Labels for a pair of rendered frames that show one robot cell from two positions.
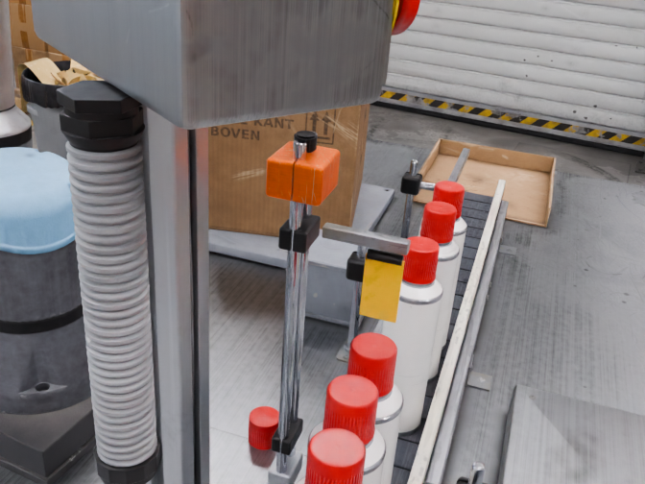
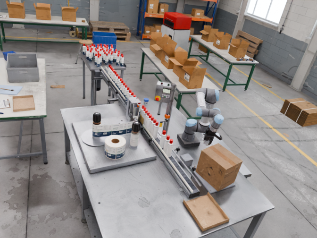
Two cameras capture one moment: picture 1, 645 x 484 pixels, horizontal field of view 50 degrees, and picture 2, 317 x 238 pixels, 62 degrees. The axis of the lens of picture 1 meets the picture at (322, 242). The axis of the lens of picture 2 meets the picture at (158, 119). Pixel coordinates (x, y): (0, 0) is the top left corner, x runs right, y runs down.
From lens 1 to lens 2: 295 cm
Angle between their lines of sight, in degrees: 106
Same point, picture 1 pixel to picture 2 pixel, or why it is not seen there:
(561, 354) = (157, 171)
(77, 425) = (179, 136)
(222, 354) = (184, 151)
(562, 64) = not seen: outside the picture
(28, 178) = (190, 121)
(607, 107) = not seen: outside the picture
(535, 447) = (150, 150)
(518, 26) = not seen: outside the picture
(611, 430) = (145, 155)
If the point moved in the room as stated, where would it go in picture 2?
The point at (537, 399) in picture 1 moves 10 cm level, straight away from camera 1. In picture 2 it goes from (153, 155) to (156, 161)
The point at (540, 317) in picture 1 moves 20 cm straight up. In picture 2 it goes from (164, 176) to (168, 160)
